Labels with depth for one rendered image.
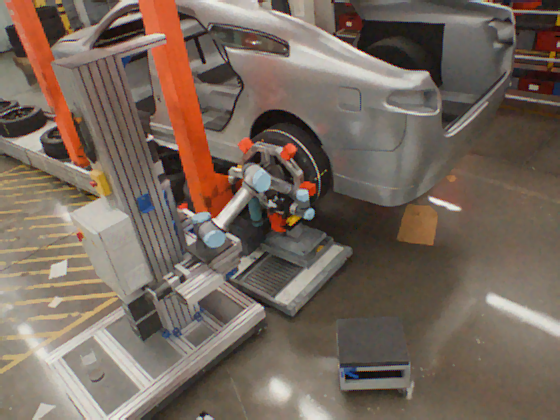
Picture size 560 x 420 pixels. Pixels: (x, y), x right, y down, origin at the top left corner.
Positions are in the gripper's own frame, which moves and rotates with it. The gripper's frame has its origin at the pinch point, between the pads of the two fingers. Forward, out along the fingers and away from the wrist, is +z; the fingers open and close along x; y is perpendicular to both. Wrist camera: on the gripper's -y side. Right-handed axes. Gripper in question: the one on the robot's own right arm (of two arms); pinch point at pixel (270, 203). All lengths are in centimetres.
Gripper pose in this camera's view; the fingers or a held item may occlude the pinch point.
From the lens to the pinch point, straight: 317.4
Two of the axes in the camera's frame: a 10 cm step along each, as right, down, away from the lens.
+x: -6.2, 5.1, -6.0
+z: -7.7, -2.8, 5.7
